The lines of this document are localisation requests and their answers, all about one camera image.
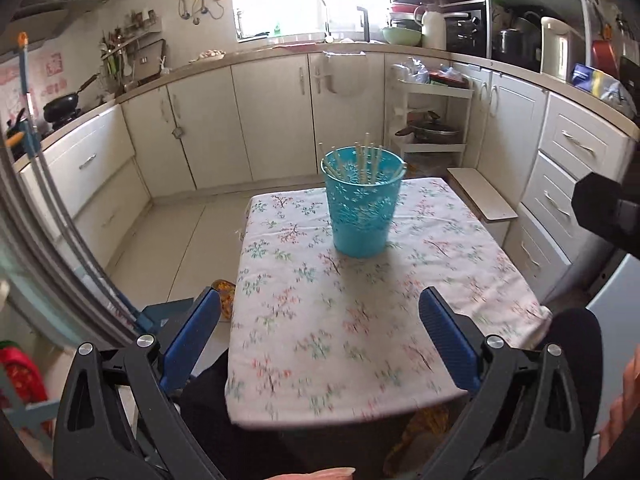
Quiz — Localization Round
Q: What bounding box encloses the colourful floral slipper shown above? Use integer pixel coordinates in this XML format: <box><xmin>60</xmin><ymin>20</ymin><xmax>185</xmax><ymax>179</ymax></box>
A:
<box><xmin>212</xmin><ymin>280</ymin><xmax>235</xmax><ymax>322</ymax></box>

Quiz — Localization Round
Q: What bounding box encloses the white storage rack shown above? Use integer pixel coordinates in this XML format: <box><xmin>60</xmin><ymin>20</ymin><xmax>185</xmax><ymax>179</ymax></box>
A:
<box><xmin>384</xmin><ymin>63</ymin><xmax>478</xmax><ymax>171</ymax></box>

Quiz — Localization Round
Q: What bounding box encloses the person right hand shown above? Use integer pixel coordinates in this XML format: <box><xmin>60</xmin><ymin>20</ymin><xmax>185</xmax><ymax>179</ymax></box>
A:
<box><xmin>598</xmin><ymin>349</ymin><xmax>640</xmax><ymax>460</ymax></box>

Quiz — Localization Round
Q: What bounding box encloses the pan on rack shelf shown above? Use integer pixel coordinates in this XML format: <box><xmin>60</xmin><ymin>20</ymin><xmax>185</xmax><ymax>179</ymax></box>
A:
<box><xmin>395</xmin><ymin>110</ymin><xmax>462</xmax><ymax>144</ymax></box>

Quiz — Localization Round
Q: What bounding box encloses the kitchen faucet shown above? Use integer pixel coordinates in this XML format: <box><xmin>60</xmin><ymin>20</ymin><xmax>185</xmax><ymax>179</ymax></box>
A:
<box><xmin>319</xmin><ymin>0</ymin><xmax>334</xmax><ymax>44</ymax></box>

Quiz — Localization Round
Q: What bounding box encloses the small white wooden stool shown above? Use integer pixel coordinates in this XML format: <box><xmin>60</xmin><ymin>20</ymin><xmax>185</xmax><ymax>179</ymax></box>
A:
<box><xmin>447</xmin><ymin>168</ymin><xmax>518</xmax><ymax>246</ymax></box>

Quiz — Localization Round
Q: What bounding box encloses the bamboo chopstick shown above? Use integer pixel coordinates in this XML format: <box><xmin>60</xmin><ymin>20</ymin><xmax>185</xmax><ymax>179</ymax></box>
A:
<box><xmin>390</xmin><ymin>162</ymin><xmax>407</xmax><ymax>180</ymax></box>
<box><xmin>354</xmin><ymin>142</ymin><xmax>366</xmax><ymax>184</ymax></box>
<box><xmin>370</xmin><ymin>145</ymin><xmax>383</xmax><ymax>184</ymax></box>
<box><xmin>333</xmin><ymin>150</ymin><xmax>347</xmax><ymax>181</ymax></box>
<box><xmin>357</xmin><ymin>148</ymin><xmax>368</xmax><ymax>184</ymax></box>
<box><xmin>361</xmin><ymin>132</ymin><xmax>371</xmax><ymax>184</ymax></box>
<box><xmin>318</xmin><ymin>142</ymin><xmax>341</xmax><ymax>180</ymax></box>
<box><xmin>367</xmin><ymin>144</ymin><xmax>376</xmax><ymax>184</ymax></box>

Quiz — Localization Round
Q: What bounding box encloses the white thermos jug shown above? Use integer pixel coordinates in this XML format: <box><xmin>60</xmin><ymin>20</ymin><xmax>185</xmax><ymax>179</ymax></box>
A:
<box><xmin>422</xmin><ymin>8</ymin><xmax>447</xmax><ymax>51</ymax></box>

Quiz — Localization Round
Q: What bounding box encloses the wall utensil rack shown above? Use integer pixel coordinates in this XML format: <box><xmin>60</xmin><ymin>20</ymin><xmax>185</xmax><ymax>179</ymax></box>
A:
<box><xmin>100</xmin><ymin>10</ymin><xmax>166</xmax><ymax>96</ymax></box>

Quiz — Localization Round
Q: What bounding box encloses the range hood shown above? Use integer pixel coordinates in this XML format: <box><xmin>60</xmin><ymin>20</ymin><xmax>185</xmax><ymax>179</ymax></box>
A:
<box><xmin>1</xmin><ymin>0</ymin><xmax>108</xmax><ymax>58</ymax></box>

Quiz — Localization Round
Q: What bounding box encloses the black frying pan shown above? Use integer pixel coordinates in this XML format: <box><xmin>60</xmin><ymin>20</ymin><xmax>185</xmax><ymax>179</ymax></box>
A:
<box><xmin>43</xmin><ymin>73</ymin><xmax>99</xmax><ymax>125</ymax></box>

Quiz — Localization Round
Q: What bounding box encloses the teal perforated plastic basket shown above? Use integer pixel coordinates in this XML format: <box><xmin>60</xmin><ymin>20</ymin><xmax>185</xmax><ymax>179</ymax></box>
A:
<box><xmin>320</xmin><ymin>146</ymin><xmax>406</xmax><ymax>259</ymax></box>

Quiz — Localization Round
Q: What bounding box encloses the white electric kettle pot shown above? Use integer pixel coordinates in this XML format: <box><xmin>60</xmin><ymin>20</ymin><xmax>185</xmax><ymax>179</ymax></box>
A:
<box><xmin>540</xmin><ymin>16</ymin><xmax>586</xmax><ymax>82</ymax></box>

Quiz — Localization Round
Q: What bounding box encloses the black toaster oven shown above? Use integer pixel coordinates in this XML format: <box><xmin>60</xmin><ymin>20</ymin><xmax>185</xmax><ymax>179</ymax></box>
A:
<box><xmin>444</xmin><ymin>10</ymin><xmax>487</xmax><ymax>58</ymax></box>

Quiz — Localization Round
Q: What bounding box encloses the green bowl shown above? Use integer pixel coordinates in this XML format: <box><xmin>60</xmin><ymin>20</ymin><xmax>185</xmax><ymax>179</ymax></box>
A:
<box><xmin>382</xmin><ymin>26</ymin><xmax>422</xmax><ymax>47</ymax></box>

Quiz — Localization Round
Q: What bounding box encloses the blue dustpan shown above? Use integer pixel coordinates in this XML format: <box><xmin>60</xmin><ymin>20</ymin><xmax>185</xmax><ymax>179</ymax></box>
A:
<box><xmin>136</xmin><ymin>298</ymin><xmax>194</xmax><ymax>335</ymax></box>

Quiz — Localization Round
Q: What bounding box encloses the floral tablecloth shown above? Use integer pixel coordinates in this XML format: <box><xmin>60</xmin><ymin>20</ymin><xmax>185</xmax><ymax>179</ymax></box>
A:
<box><xmin>226</xmin><ymin>178</ymin><xmax>551</xmax><ymax>429</ymax></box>

